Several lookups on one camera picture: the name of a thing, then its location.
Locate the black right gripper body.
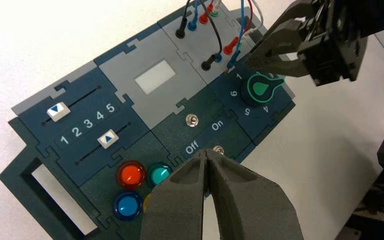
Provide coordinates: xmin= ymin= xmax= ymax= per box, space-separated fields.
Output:
xmin=296 ymin=0 xmax=368 ymax=87

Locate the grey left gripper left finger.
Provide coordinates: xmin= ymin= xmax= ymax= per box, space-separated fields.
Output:
xmin=139 ymin=149 xmax=209 ymax=240

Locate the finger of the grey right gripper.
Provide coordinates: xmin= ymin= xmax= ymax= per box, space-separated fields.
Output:
xmin=246 ymin=54 xmax=312 ymax=78
xmin=249 ymin=0 xmax=319 ymax=56

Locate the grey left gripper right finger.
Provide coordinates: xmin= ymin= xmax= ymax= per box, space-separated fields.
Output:
xmin=207 ymin=149 xmax=305 ymax=240

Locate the blue jumper wire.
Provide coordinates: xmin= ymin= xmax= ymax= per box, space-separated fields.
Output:
xmin=185 ymin=0 xmax=246 ymax=74

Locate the green rotary knob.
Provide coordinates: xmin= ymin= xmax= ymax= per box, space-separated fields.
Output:
xmin=240 ymin=73 xmax=286 ymax=106

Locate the yellow round push button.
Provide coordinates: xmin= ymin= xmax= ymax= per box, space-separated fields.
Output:
xmin=142 ymin=193 xmax=152 ymax=213

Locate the teal round push button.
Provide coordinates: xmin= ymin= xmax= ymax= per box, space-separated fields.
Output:
xmin=146 ymin=162 xmax=174 ymax=189

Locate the blue round push button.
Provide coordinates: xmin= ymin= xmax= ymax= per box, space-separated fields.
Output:
xmin=113 ymin=191 xmax=143 ymax=221

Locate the red round push button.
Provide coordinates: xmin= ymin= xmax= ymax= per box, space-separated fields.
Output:
xmin=116 ymin=160 xmax=147 ymax=190

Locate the dark teal grey control box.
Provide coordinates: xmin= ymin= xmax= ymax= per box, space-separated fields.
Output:
xmin=0 ymin=0 xmax=296 ymax=240

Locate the white slider knob up triangle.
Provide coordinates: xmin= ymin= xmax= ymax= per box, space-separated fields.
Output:
xmin=97 ymin=129 xmax=119 ymax=149

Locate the white rectangular display window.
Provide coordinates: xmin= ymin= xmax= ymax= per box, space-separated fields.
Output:
xmin=134 ymin=60 xmax=176 ymax=95

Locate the white slider knob down triangle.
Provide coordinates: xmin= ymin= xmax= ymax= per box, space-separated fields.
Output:
xmin=46 ymin=102 xmax=71 ymax=122

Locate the red jumper wire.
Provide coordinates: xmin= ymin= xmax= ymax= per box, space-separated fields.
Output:
xmin=198 ymin=0 xmax=254 ymax=56

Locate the white jumper wire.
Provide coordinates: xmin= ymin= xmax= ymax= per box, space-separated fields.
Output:
xmin=212 ymin=0 xmax=264 ymax=42

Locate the black jumper wire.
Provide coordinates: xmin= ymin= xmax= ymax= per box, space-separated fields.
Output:
xmin=175 ymin=0 xmax=224 ymax=71

